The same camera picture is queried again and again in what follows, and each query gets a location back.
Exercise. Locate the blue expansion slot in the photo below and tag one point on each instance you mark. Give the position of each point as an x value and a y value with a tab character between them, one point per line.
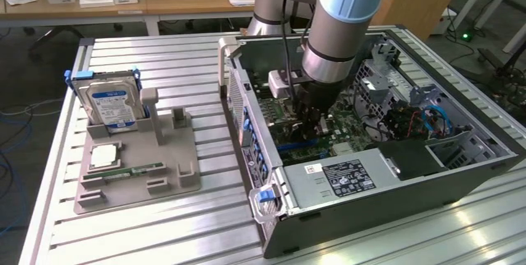
288	147

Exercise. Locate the blue case latch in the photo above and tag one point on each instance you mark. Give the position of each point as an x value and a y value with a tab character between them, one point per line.
264	197

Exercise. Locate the open dark PC case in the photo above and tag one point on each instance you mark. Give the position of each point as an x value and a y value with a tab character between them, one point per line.
371	225

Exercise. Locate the grey power supply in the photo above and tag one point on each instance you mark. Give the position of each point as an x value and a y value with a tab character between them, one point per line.
313	185

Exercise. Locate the grey metal disk bay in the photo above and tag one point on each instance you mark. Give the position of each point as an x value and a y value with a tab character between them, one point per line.
473	148

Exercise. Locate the black chair base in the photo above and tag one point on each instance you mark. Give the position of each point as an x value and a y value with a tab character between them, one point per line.
46	38

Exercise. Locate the hard disk in blue caddy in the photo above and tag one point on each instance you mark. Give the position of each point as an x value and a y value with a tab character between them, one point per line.
112	104

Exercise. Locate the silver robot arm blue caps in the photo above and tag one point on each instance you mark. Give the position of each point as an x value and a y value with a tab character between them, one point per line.
337	30

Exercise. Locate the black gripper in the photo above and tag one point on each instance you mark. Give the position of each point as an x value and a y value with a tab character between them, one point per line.
317	98

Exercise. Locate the green RAM stick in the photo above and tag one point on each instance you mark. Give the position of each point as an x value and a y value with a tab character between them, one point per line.
124	172

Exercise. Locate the green motherboard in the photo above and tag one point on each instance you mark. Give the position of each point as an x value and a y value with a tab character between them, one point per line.
349	129

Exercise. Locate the black floor equipment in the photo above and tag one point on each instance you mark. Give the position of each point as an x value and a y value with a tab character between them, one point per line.
505	74

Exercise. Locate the white desk frame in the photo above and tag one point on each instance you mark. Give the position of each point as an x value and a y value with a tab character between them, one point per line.
513	40

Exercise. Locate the perforated metal drive cage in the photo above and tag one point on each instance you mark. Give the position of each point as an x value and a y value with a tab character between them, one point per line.
383	89

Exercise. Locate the small silver heatsink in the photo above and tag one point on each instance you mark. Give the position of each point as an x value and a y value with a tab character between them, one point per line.
344	148

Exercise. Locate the white paper note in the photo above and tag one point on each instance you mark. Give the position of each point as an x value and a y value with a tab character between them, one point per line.
21	1

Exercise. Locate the grey parts rack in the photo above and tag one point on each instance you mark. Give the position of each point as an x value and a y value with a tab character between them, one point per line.
136	154

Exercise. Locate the green indicator light device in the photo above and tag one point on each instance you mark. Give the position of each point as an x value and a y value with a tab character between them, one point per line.
465	35

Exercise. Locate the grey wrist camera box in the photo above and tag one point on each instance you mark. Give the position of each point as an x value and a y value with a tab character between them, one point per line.
281	86

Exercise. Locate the wooden cabinet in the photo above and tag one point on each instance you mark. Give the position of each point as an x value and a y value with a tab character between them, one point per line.
424	0

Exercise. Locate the silver CPU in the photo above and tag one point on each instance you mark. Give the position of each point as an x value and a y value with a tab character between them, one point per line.
104	157

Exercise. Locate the CPU socket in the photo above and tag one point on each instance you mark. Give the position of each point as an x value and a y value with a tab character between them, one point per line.
284	108

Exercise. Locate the blue card retainer row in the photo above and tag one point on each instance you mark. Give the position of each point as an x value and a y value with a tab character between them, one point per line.
246	120

